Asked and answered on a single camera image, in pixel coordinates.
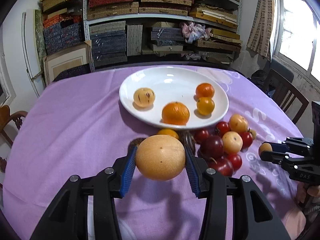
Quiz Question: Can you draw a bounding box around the red tomato with calyx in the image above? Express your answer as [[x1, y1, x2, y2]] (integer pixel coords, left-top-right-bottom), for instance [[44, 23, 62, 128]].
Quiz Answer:
[[239, 130, 253, 150]]

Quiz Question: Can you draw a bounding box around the small red tomato back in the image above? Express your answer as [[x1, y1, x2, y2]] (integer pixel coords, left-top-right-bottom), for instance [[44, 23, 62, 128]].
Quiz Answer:
[[193, 129, 210, 145]]

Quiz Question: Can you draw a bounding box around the yellow-orange citrus fruit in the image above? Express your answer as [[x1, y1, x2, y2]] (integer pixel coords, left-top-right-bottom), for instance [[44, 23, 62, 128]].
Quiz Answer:
[[196, 97, 215, 116]]

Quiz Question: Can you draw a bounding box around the large dark water chestnut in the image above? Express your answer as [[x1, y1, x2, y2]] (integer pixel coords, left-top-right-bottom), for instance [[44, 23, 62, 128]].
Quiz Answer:
[[179, 131, 196, 155]]

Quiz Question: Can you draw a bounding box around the large orange mandarin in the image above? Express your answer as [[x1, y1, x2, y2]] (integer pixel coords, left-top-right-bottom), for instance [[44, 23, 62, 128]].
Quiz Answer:
[[162, 101, 190, 126], [195, 83, 215, 99]]

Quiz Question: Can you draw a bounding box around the small orange kumquat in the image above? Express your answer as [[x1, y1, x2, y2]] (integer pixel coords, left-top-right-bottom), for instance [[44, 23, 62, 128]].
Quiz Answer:
[[157, 128, 179, 139]]

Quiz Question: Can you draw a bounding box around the pale yellow round fruit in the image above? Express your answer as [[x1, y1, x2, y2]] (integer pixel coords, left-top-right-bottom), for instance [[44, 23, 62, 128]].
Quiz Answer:
[[135, 135, 185, 181]]

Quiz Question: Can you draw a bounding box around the orange-yellow persimmon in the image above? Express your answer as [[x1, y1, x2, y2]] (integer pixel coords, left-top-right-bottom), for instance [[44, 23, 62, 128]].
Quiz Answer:
[[228, 114, 249, 133]]

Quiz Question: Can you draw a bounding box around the person's right hand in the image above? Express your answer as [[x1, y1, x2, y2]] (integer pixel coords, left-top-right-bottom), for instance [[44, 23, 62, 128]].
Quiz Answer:
[[296, 182, 320, 203]]

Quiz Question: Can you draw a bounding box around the dark wooden chair right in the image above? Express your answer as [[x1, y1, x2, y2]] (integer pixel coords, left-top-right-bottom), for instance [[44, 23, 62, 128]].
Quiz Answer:
[[262, 69, 309, 124]]

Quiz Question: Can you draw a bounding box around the black bag on chair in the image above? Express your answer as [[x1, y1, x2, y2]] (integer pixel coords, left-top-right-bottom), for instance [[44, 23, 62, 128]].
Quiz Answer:
[[248, 69, 267, 90]]

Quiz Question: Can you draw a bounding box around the purple printed tablecloth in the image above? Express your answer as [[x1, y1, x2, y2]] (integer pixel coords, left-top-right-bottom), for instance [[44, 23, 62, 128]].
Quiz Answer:
[[3, 68, 306, 239]]

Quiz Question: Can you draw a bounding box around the bright window right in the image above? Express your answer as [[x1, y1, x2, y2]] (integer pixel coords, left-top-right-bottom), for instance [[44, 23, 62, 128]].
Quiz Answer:
[[276, 0, 319, 81]]

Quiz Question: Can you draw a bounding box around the beige patterned curtain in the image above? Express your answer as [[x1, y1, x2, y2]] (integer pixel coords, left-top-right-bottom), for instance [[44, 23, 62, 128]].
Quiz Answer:
[[247, 0, 274, 60]]

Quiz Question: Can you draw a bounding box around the white oval plate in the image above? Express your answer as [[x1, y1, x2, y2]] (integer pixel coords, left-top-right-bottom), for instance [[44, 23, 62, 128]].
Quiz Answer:
[[119, 66, 229, 130]]

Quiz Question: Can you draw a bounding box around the wooden chair left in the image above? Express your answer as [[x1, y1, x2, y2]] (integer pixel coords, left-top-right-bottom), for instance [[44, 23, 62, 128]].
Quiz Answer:
[[0, 104, 29, 196]]

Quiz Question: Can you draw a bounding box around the pink cloth bundle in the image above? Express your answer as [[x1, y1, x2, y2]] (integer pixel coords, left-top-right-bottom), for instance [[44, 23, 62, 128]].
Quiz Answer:
[[180, 21, 212, 44]]

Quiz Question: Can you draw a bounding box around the framed picture in carton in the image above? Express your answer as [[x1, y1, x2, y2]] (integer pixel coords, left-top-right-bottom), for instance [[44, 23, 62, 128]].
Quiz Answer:
[[43, 40, 92, 86]]

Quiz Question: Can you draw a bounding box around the metal storage shelf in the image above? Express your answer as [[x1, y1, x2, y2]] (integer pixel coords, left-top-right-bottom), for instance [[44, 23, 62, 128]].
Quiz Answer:
[[83, 0, 242, 70]]

